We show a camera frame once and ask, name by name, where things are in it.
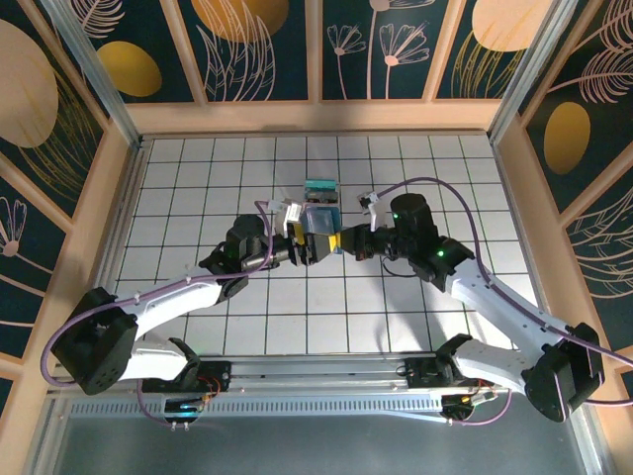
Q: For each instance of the blue card holder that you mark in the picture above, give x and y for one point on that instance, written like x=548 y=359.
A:
x=321 y=220

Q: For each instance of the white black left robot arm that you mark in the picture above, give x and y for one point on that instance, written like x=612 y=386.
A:
x=163 y=302

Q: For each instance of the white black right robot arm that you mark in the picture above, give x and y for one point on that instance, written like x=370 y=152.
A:
x=504 y=302

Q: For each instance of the floral panel pink flowers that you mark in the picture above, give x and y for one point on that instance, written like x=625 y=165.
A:
x=356 y=74

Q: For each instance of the grey metal front plate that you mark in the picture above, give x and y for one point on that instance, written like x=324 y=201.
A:
x=316 y=445

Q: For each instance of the floral panel pale fern leaves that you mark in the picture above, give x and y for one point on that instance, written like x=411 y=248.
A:
x=608 y=277

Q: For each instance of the floral panel orange disc leaves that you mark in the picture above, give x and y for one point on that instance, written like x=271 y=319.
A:
x=237 y=49

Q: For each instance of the floral panel small yellow oval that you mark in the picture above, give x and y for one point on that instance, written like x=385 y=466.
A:
x=128 y=69

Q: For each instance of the floral panel single pink flower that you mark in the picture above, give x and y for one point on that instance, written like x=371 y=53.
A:
x=20 y=277

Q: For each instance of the floral panel yellow oval fern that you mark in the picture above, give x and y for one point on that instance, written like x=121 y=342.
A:
x=593 y=74

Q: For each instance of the floral panel large peach disc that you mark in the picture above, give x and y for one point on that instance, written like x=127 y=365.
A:
x=29 y=99

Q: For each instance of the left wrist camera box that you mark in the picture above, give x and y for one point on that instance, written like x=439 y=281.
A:
x=289 y=213

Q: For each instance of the aluminium mounting rail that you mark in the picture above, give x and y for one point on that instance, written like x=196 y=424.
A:
x=316 y=368

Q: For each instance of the aluminium table side rail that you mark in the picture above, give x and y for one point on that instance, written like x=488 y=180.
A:
x=123 y=213

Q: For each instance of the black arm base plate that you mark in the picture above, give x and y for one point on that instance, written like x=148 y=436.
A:
x=217 y=376
x=420 y=376

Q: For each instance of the aluminium frame post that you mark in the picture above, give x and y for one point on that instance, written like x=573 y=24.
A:
x=89 y=64
x=534 y=64

